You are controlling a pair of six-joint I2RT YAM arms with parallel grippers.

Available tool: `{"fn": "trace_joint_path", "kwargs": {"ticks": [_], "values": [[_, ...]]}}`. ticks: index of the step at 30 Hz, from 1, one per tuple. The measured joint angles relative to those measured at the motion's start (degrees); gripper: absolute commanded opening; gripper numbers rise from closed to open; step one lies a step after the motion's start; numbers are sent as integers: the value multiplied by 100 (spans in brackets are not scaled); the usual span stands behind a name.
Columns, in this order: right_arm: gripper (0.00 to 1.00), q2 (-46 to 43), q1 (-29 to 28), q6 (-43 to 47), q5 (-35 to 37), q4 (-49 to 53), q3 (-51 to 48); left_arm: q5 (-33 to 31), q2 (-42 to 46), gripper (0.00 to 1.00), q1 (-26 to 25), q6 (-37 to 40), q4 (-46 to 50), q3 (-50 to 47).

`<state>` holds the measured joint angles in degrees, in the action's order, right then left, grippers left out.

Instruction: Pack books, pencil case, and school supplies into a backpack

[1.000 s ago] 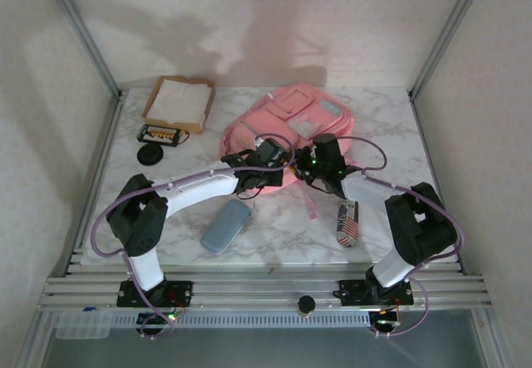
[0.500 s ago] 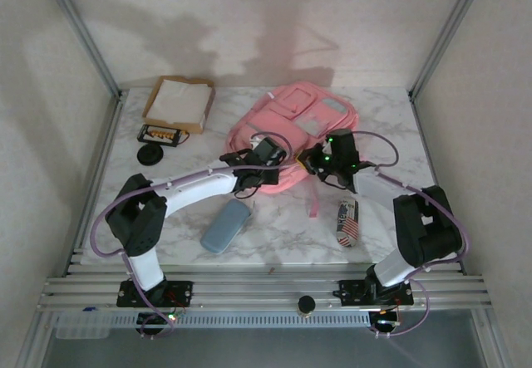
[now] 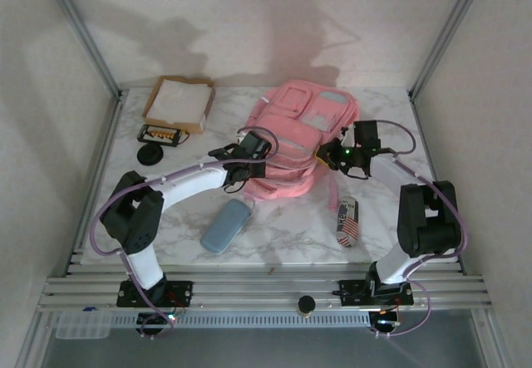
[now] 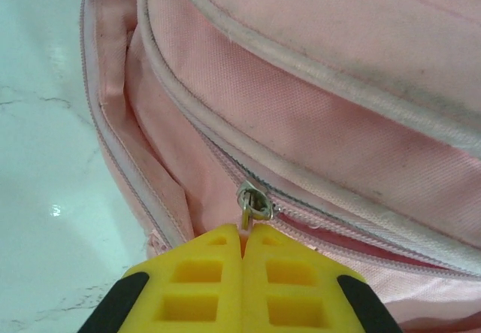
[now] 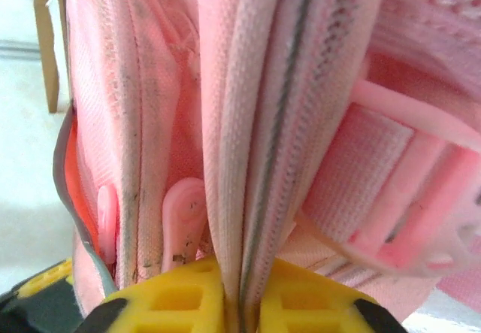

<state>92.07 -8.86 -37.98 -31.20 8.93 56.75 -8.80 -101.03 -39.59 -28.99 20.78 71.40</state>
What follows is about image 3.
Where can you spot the aluminium frame leg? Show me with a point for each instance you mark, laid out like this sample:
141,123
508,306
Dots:
492,343
33,343

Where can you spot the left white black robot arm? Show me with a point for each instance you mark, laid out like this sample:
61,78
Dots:
137,222

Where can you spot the black case with orange figure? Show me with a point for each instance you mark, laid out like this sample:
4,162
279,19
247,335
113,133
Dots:
160,135

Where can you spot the blue grey pencil case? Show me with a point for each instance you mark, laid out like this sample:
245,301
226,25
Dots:
224,229

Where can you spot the shallow brown cardboard box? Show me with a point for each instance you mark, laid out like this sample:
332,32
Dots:
166,126

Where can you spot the small circuit board with LED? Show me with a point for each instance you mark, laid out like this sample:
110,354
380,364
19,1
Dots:
388,320
175,316

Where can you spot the flag-patterned can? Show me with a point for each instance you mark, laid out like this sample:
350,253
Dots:
347,222

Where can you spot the small blue clip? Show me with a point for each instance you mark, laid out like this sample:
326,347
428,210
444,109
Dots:
89,310

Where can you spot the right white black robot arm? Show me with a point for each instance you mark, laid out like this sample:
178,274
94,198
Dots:
428,227

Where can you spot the aluminium side rail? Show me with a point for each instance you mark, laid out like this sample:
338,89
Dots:
425,135
110,135

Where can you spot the black round knob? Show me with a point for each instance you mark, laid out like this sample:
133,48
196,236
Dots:
306,303

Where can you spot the white paper sheet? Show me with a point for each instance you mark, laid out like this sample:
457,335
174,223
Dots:
178,100

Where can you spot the clear plastic organizer box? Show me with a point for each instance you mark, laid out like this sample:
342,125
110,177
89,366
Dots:
81,326

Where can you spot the aluminium frame post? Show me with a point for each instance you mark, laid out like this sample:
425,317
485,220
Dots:
85,35
445,35

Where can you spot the pink backpack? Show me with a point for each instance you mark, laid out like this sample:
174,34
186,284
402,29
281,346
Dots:
299,119

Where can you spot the aluminium cross rail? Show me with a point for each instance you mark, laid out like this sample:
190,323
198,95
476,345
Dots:
266,291

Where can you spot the black round disc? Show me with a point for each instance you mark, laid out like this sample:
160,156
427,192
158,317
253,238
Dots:
151,154

